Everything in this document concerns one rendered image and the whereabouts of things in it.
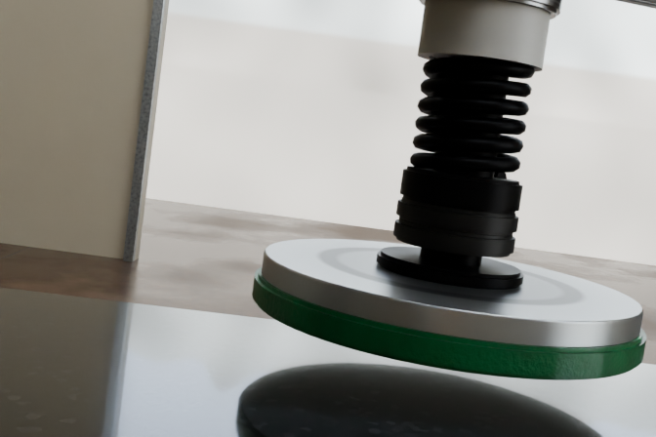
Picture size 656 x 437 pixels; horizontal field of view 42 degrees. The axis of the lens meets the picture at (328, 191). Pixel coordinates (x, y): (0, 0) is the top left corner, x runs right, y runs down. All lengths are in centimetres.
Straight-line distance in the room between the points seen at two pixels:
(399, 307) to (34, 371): 17
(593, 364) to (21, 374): 26
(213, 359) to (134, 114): 492
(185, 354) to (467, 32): 23
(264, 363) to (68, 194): 503
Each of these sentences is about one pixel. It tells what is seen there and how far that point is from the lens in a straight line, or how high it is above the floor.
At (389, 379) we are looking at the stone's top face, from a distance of 47.
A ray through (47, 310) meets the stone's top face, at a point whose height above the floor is 85.
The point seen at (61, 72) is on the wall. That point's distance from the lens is 548.
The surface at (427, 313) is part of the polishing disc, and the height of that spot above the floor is 90.
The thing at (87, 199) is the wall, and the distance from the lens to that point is 545.
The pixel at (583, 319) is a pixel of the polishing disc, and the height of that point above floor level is 90.
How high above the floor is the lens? 98
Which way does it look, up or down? 4 degrees down
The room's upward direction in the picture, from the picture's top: 8 degrees clockwise
